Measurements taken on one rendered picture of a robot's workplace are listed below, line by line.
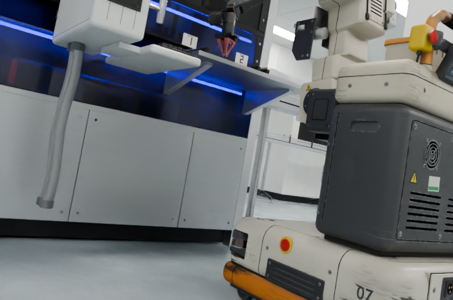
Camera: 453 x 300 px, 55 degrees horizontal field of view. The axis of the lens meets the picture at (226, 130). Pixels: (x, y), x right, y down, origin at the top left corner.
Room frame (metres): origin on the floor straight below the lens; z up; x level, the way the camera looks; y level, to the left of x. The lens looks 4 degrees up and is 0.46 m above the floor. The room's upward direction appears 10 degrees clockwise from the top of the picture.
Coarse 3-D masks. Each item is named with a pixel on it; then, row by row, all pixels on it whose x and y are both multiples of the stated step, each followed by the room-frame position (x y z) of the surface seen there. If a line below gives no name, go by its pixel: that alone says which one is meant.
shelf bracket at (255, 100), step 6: (252, 90) 2.36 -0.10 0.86; (258, 90) 2.31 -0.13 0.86; (264, 90) 2.28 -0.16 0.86; (270, 90) 2.24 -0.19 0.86; (276, 90) 2.20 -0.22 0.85; (282, 90) 2.17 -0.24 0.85; (288, 90) 2.14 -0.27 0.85; (246, 96) 2.39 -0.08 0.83; (252, 96) 2.35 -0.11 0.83; (258, 96) 2.31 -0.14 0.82; (264, 96) 2.27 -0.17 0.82; (270, 96) 2.23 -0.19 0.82; (276, 96) 2.20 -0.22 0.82; (282, 96) 2.19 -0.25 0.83; (246, 102) 2.38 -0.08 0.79; (252, 102) 2.34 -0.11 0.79; (258, 102) 2.30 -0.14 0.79; (264, 102) 2.26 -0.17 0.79; (270, 102) 2.25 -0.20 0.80; (246, 108) 2.38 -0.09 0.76; (252, 108) 2.34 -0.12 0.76; (258, 108) 2.32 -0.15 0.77; (246, 114) 2.39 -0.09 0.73
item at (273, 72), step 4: (260, 68) 2.02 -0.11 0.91; (264, 68) 2.00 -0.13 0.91; (268, 68) 1.99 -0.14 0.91; (272, 72) 2.00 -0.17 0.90; (276, 72) 2.02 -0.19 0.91; (280, 72) 2.03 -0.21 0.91; (276, 76) 2.02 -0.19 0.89; (280, 76) 2.04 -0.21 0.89; (284, 76) 2.05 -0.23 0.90; (288, 76) 2.06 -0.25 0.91; (292, 76) 2.08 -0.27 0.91; (288, 80) 2.07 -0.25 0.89; (292, 80) 2.08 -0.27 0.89; (296, 80) 2.10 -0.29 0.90; (300, 80) 2.11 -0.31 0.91; (304, 80) 2.13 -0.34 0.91; (300, 84) 2.12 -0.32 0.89
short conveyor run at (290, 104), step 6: (288, 96) 2.75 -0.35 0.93; (294, 96) 2.90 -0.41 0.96; (276, 102) 2.69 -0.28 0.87; (282, 102) 2.72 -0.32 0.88; (288, 102) 2.75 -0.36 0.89; (294, 102) 2.78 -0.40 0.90; (282, 108) 2.73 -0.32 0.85; (288, 108) 2.76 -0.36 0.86; (294, 108) 2.79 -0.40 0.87; (294, 114) 2.89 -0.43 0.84
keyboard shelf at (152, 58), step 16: (112, 48) 1.52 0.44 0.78; (128, 48) 1.49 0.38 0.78; (144, 48) 1.49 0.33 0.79; (160, 48) 1.46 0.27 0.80; (112, 64) 1.81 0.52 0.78; (128, 64) 1.75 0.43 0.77; (144, 64) 1.69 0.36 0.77; (160, 64) 1.63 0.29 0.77; (176, 64) 1.58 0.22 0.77; (192, 64) 1.54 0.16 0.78
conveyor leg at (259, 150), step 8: (264, 112) 2.71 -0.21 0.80; (264, 120) 2.71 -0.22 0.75; (264, 128) 2.71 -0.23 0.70; (264, 136) 2.71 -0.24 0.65; (264, 144) 2.72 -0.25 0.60; (256, 152) 2.72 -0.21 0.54; (256, 160) 2.71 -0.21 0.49; (256, 168) 2.71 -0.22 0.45; (256, 176) 2.71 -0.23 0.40; (256, 184) 2.71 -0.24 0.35; (256, 192) 2.72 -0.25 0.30; (248, 200) 2.72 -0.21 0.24; (248, 208) 2.71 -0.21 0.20; (248, 216) 2.71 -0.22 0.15
